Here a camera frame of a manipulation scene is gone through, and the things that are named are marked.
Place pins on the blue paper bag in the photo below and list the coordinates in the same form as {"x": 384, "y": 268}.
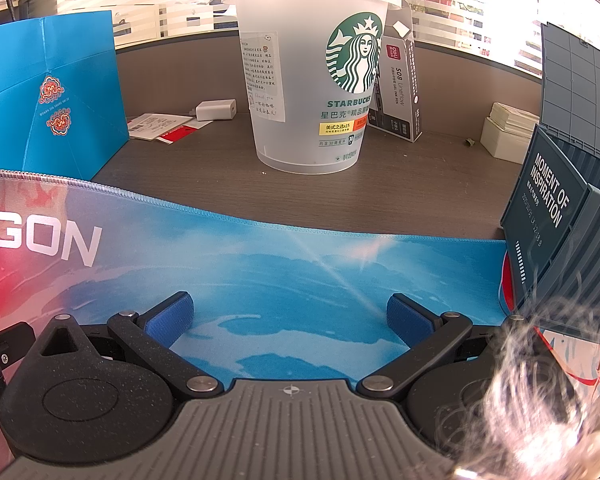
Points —
{"x": 55, "y": 125}

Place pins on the teal container storage box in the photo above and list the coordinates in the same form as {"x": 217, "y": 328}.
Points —
{"x": 565, "y": 220}

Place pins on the grey pen box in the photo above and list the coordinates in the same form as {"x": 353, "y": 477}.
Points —
{"x": 402, "y": 85}

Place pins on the translucent plastic cup green logo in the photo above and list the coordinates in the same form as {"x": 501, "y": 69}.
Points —
{"x": 305, "y": 85}

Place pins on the white charger plug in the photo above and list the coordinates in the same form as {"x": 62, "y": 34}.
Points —
{"x": 215, "y": 110}

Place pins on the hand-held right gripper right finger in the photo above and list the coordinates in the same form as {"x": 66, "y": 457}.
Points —
{"x": 405, "y": 317}

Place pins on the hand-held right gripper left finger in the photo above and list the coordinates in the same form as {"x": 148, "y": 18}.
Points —
{"x": 172, "y": 317}

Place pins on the black metal stand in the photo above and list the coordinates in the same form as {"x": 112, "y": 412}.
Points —
{"x": 9, "y": 2}

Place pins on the red and white card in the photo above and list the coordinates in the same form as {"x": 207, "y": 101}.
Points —
{"x": 180, "y": 133}

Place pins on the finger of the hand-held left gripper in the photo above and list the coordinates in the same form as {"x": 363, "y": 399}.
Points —
{"x": 0, "y": 345}

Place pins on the white cardboard box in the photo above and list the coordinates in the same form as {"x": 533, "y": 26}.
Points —
{"x": 502, "y": 142}

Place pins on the white paper leaflet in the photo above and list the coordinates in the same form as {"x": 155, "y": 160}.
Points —
{"x": 152, "y": 124}

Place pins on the printed desk mat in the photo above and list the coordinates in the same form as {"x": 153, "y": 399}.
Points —
{"x": 255, "y": 270}

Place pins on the stack of white cards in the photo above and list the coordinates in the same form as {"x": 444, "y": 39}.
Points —
{"x": 515, "y": 116}

